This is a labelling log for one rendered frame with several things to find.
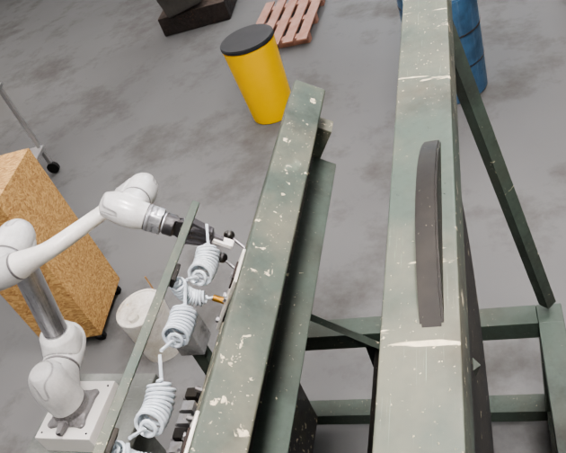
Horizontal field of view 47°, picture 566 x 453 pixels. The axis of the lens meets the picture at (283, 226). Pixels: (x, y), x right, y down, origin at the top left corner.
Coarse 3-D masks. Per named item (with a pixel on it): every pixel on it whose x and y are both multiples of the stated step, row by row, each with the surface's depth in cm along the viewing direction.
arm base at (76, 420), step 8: (88, 392) 274; (96, 392) 274; (88, 400) 270; (80, 408) 265; (88, 408) 268; (72, 416) 264; (80, 416) 266; (48, 424) 269; (56, 424) 267; (64, 424) 264; (72, 424) 265; (80, 424) 263; (56, 432) 262; (64, 432) 264
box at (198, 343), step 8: (200, 320) 286; (200, 328) 285; (192, 336) 278; (200, 336) 285; (208, 336) 292; (192, 344) 282; (200, 344) 284; (184, 352) 288; (192, 352) 287; (200, 352) 286
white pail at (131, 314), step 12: (132, 300) 390; (144, 300) 387; (120, 312) 385; (132, 312) 382; (144, 312) 379; (168, 312) 386; (120, 324) 376; (132, 324) 374; (156, 324) 377; (132, 336) 380; (156, 336) 381; (156, 348) 386; (168, 348) 390; (156, 360) 395
